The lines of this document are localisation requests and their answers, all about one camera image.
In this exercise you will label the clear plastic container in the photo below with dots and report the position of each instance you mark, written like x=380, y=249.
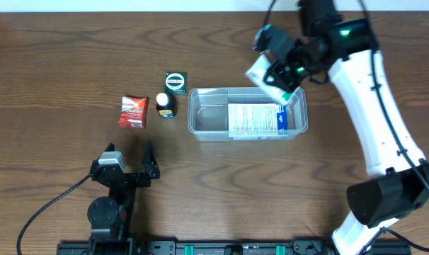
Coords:
x=208, y=112

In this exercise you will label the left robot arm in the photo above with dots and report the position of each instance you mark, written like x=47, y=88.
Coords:
x=110, y=216

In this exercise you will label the dark green square box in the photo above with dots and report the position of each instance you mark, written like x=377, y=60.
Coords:
x=176, y=83

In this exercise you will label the red medicine packet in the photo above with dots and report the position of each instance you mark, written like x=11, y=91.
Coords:
x=133, y=112

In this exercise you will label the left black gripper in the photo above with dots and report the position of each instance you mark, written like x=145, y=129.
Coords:
x=128, y=177

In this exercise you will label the white green medicine box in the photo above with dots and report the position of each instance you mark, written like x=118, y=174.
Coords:
x=257, y=74

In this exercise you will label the black mounting rail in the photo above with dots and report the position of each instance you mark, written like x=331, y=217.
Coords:
x=170, y=247

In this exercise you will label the blue white medicine box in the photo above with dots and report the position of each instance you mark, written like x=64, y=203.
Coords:
x=256, y=120

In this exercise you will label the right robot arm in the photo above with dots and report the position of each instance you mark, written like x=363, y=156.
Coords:
x=398, y=171

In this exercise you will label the dark bottle white cap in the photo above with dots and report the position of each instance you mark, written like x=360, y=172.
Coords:
x=165, y=105

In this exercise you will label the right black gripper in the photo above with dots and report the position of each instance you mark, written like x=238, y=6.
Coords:
x=285, y=74

